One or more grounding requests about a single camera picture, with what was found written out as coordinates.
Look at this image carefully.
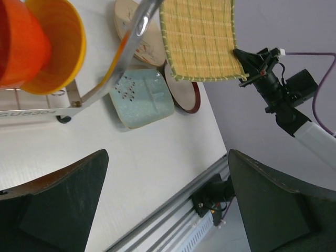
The aluminium mounting rail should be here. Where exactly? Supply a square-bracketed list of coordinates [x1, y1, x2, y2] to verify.
[107, 154, 228, 251]

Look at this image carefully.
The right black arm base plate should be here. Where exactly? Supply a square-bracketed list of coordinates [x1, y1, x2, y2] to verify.
[191, 173, 236, 226]

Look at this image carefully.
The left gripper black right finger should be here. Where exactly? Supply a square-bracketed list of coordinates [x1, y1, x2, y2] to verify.
[228, 150, 335, 251]

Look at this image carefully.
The beige oval floral plate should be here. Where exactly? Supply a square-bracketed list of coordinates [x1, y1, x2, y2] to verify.
[114, 0, 166, 67]

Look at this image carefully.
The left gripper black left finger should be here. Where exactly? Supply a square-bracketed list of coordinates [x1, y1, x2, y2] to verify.
[1, 149, 109, 251]

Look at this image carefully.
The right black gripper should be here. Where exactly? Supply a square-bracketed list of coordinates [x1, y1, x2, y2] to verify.
[233, 48, 289, 105]

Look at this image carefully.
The cream plate with red rim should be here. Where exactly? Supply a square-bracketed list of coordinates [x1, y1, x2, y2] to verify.
[164, 62, 201, 114]

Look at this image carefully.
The yellow orange bowl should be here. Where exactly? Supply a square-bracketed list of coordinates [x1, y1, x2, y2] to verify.
[21, 0, 86, 95]

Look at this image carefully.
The white slotted cable duct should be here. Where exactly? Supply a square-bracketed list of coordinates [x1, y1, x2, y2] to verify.
[175, 212, 213, 252]

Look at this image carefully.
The yellow woven bamboo mat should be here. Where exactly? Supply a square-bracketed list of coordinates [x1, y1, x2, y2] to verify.
[160, 0, 249, 82]

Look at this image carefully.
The teal square plate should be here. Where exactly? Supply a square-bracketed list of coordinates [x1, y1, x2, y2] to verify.
[109, 69, 175, 129]

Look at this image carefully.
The red orange bowl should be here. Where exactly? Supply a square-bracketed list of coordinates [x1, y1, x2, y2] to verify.
[1, 1, 51, 89]

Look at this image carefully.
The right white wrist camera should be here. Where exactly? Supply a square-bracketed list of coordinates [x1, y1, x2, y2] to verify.
[275, 48, 286, 58]

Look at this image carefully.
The steel two-tier dish rack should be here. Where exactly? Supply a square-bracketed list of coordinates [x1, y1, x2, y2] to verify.
[1, 1, 163, 124]

